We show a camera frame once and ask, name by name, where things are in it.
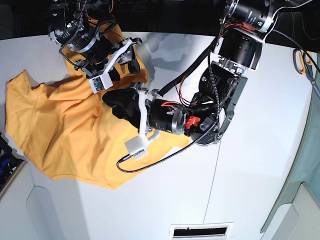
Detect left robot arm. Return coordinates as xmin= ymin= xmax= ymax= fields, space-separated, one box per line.
xmin=102 ymin=0 xmax=280 ymax=145

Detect white table slot vent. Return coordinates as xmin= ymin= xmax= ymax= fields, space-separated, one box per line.
xmin=169 ymin=222 xmax=234 ymax=240

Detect blue black clutter bin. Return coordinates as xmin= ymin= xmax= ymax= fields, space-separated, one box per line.
xmin=0 ymin=133 xmax=24 ymax=191

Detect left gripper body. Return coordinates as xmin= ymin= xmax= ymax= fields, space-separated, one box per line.
xmin=145 ymin=98 xmax=192 ymax=135

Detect orange handled scissors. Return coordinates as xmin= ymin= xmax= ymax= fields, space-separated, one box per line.
xmin=292 ymin=48 xmax=320 ymax=99

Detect orange t-shirt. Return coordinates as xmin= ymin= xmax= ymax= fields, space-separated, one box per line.
xmin=4 ymin=22 xmax=196 ymax=191

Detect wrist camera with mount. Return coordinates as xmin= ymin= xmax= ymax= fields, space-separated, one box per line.
xmin=88 ymin=37 xmax=143 ymax=94
xmin=125 ymin=82 xmax=160 ymax=161

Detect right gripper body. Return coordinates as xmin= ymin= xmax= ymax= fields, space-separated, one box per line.
xmin=59 ymin=34 xmax=113 ymax=75

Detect green cloth at right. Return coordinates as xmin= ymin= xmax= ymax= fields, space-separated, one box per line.
xmin=260 ymin=90 xmax=320 ymax=233

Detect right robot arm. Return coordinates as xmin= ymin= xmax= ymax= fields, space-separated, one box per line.
xmin=48 ymin=0 xmax=142 ymax=82

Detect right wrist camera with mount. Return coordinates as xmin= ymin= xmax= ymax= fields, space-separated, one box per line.
xmin=88 ymin=37 xmax=143 ymax=94

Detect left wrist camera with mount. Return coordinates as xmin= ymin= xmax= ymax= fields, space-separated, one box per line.
xmin=125 ymin=82 xmax=160 ymax=161

